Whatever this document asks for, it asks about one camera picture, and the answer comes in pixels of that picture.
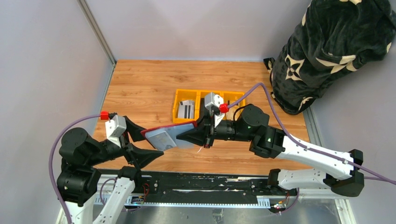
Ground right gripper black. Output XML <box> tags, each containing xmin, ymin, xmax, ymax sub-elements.
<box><xmin>177</xmin><ymin>110</ymin><xmax>253</xmax><ymax>148</ymax></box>

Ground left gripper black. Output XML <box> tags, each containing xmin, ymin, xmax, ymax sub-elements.
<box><xmin>87</xmin><ymin>114</ymin><xmax>164</xmax><ymax>167</ymax></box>

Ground silver VIP credit card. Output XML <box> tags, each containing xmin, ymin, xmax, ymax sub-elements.
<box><xmin>145</xmin><ymin>129</ymin><xmax>177</xmax><ymax>151</ymax></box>

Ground black VIP credit card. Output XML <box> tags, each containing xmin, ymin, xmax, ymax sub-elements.
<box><xmin>199</xmin><ymin>98</ymin><xmax>207</xmax><ymax>118</ymax></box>

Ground red card holder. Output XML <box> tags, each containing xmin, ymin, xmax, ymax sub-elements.
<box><xmin>142</xmin><ymin>121</ymin><xmax>197</xmax><ymax>149</ymax></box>

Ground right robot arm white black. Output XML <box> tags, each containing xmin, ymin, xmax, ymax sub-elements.
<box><xmin>177</xmin><ymin>104</ymin><xmax>364</xmax><ymax>197</ymax></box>

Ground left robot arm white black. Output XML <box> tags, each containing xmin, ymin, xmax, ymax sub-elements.
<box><xmin>51</xmin><ymin>112</ymin><xmax>163</xmax><ymax>224</ymax></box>

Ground white striped cards stack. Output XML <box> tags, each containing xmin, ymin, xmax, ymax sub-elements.
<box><xmin>177</xmin><ymin>100</ymin><xmax>195</xmax><ymax>119</ymax></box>

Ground gold cards stack in bin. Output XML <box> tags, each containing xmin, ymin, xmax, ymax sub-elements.
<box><xmin>226</xmin><ymin>99</ymin><xmax>242</xmax><ymax>119</ymax></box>

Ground middle yellow bin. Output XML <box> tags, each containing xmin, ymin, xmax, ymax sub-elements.
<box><xmin>197</xmin><ymin>91</ymin><xmax>225</xmax><ymax>126</ymax></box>

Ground right yellow bin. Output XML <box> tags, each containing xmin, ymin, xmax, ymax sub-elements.
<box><xmin>220</xmin><ymin>91</ymin><xmax>247</xmax><ymax>120</ymax></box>

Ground black patterned blanket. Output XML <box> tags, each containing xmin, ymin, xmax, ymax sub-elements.
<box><xmin>263</xmin><ymin>0</ymin><xmax>396</xmax><ymax>115</ymax></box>

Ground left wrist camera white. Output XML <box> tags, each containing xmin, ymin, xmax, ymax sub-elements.
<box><xmin>105</xmin><ymin>115</ymin><xmax>127</xmax><ymax>147</ymax></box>

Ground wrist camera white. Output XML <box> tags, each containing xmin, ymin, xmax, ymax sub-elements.
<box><xmin>204</xmin><ymin>92</ymin><xmax>225</xmax><ymax>128</ymax></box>
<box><xmin>105</xmin><ymin>115</ymin><xmax>127</xmax><ymax>147</ymax></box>

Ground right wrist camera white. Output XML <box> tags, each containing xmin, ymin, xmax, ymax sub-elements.
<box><xmin>204</xmin><ymin>92</ymin><xmax>225</xmax><ymax>128</ymax></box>

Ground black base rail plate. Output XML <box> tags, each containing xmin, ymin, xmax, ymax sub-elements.
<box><xmin>125</xmin><ymin>171</ymin><xmax>297</xmax><ymax>208</ymax></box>

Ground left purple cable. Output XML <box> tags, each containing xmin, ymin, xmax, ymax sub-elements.
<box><xmin>49</xmin><ymin>111</ymin><xmax>109</xmax><ymax>224</ymax></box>

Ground aluminium frame post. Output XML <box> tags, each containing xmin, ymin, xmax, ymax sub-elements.
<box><xmin>77</xmin><ymin>0</ymin><xmax>117</xmax><ymax>68</ymax></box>

